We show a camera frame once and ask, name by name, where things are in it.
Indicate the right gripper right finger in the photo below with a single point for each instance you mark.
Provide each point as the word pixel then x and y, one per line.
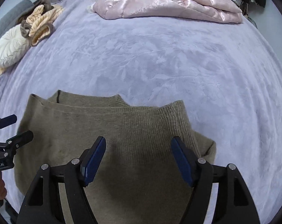
pixel 234 203

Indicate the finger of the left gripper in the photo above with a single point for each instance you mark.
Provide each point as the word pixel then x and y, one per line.
pixel 20 140
pixel 7 121

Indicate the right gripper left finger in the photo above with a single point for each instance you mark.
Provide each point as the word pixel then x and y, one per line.
pixel 42 203

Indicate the olive green knit sweater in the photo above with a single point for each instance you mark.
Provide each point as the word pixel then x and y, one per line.
pixel 138 180

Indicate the white round pleated cushion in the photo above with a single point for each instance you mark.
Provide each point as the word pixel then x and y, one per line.
pixel 13 47

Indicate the grey quilted headboard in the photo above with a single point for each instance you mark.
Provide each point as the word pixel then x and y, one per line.
pixel 9 19

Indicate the peach and brown garment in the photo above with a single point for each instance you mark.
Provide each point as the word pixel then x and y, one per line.
pixel 37 22

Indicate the lavender plush bedspread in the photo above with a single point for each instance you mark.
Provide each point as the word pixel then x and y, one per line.
pixel 228 76

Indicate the pink satin quilt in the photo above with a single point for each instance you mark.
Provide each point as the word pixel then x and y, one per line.
pixel 219 11

